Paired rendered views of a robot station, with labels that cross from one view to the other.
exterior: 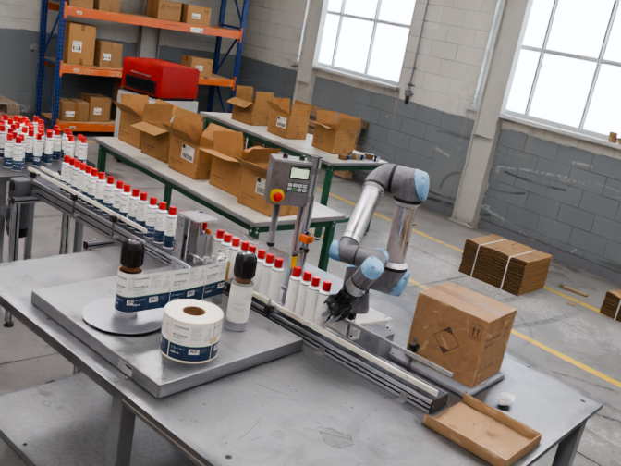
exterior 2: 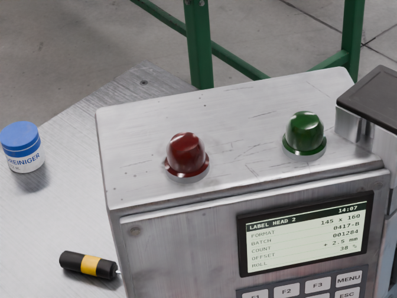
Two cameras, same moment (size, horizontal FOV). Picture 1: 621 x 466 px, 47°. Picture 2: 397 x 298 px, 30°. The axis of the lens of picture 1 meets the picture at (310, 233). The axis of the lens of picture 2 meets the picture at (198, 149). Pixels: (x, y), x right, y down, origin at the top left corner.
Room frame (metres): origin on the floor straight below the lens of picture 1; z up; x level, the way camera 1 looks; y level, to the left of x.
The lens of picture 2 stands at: (2.54, 0.10, 1.78)
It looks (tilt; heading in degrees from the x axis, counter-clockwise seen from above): 43 degrees down; 9
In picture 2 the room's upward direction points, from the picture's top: 6 degrees counter-clockwise
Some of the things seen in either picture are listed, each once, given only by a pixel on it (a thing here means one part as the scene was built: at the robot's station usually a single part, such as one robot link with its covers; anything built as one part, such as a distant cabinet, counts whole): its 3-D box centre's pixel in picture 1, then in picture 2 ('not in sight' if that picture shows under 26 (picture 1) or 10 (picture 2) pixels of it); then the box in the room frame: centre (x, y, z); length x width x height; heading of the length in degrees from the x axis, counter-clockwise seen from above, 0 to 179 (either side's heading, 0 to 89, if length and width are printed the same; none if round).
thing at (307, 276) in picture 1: (303, 295); not in sight; (2.66, -0.02, 0.98); 0.05 x 0.05 x 0.20
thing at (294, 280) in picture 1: (293, 290); not in sight; (2.68, 0.02, 0.98); 0.05 x 0.05 x 0.20
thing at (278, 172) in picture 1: (288, 180); (243, 235); (2.88, 0.13, 1.38); 0.17 x 0.10 x 0.19; 106
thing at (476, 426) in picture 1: (482, 428); not in sight; (2.12, -0.68, 0.85); 0.30 x 0.26 x 0.04; 51
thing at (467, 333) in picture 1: (459, 332); not in sight; (2.57, -0.64, 0.99); 0.30 x 0.24 x 0.27; 53
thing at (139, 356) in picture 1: (166, 320); not in sight; (2.48, 0.47, 0.86); 0.80 x 0.67 x 0.05; 51
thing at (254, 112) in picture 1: (252, 105); not in sight; (7.97, 0.89, 0.97); 0.51 x 0.36 x 0.37; 138
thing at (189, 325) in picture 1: (191, 330); not in sight; (2.23, 0.34, 0.95); 0.20 x 0.20 x 0.14
